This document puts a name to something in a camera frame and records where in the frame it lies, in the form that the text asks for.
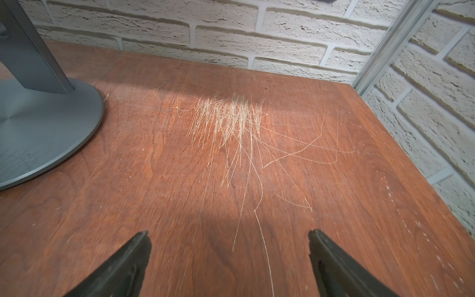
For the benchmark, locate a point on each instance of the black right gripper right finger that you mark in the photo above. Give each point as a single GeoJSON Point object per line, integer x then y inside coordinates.
{"type": "Point", "coordinates": [337, 274]}

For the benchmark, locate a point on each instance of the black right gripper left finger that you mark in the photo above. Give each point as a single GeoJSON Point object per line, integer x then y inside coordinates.
{"type": "Point", "coordinates": [122, 274]}

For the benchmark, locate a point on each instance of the grey round monitor stand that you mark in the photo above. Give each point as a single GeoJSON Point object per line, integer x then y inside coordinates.
{"type": "Point", "coordinates": [45, 116]}

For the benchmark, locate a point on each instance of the right aluminium corner post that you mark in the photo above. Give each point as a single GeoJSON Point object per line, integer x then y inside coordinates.
{"type": "Point", "coordinates": [407, 22]}

